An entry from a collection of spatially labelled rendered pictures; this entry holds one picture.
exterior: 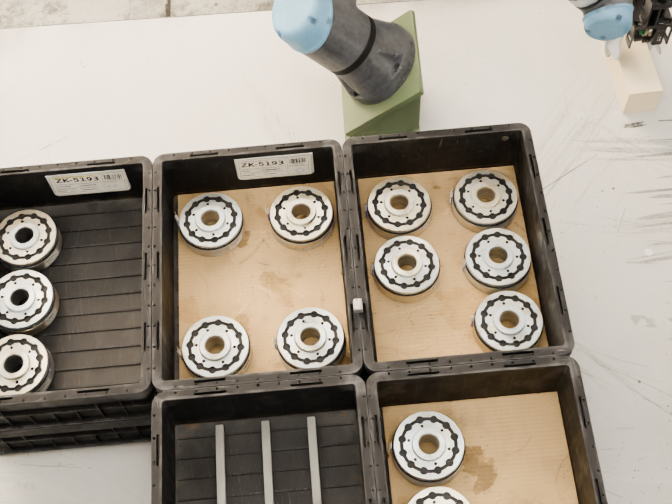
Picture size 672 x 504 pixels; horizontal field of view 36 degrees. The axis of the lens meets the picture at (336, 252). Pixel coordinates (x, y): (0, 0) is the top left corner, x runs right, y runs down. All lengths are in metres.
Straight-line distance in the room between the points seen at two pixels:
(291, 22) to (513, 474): 0.80
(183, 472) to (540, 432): 0.52
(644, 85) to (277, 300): 0.79
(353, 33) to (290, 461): 0.71
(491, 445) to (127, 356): 0.56
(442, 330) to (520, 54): 0.67
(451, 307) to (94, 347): 0.55
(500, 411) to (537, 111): 0.66
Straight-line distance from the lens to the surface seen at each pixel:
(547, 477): 1.53
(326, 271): 1.64
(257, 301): 1.63
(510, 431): 1.55
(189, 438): 1.56
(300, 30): 1.72
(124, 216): 1.74
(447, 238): 1.67
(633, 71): 1.99
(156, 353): 1.50
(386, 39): 1.81
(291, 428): 1.54
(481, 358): 1.47
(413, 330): 1.59
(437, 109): 1.97
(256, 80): 2.02
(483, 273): 1.61
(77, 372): 1.63
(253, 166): 1.67
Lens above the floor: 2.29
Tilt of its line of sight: 62 degrees down
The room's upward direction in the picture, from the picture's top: 4 degrees counter-clockwise
